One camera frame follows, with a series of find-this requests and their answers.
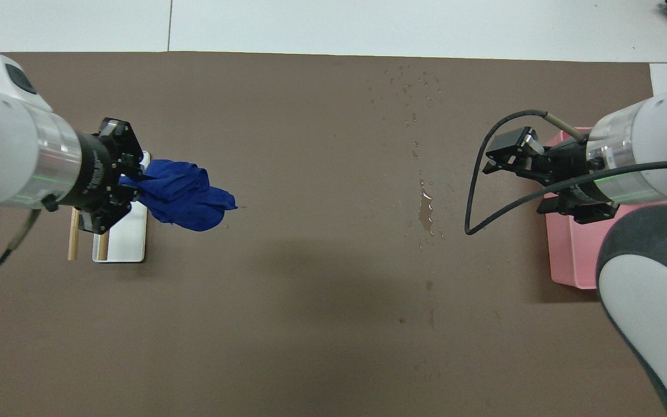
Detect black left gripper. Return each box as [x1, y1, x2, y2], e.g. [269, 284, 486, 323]
[50, 118, 149, 235]

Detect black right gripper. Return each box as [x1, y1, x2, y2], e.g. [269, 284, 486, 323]
[482, 126, 615, 225]

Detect blue towel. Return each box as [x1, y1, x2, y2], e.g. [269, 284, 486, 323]
[119, 159, 239, 232]

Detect spilled water drops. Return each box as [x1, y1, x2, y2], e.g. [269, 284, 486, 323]
[368, 64, 450, 331]

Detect white rack with wooden rods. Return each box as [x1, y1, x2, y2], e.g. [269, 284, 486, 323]
[67, 151, 151, 264]

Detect pink plastic bin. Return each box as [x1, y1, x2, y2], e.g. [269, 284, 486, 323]
[545, 127, 612, 290]

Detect brown table mat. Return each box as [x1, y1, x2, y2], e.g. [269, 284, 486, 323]
[0, 51, 667, 417]

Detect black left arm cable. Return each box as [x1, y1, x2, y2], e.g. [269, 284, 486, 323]
[0, 207, 42, 270]

